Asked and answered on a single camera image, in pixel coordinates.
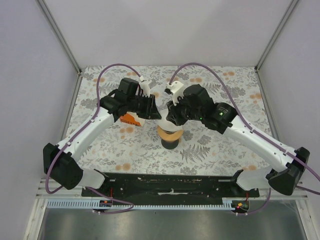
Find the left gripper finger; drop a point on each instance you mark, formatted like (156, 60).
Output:
(153, 113)
(142, 114)

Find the black carafe with red lid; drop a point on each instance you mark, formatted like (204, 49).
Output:
(169, 145)

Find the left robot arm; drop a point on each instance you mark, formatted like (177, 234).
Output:
(60, 161)

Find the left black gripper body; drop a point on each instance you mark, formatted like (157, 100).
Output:
(143, 105)

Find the white slotted cable duct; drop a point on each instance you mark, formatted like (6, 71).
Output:
(101, 204)

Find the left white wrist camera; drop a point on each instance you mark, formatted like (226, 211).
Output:
(145, 86)

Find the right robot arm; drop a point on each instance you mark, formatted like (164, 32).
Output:
(286, 164)

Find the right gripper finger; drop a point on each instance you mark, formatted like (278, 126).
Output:
(171, 114)
(180, 121)

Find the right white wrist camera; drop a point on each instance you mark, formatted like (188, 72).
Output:
(176, 89)

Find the white paper coffee filter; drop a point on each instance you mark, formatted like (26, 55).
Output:
(166, 125)

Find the floral tablecloth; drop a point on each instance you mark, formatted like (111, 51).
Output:
(138, 149)

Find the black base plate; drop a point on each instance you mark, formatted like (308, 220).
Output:
(172, 189)

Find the orange coffee filter box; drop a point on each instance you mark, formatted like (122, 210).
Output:
(132, 118)

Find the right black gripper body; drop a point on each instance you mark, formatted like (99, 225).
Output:
(183, 111)

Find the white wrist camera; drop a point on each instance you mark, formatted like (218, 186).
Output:
(145, 86)
(176, 89)

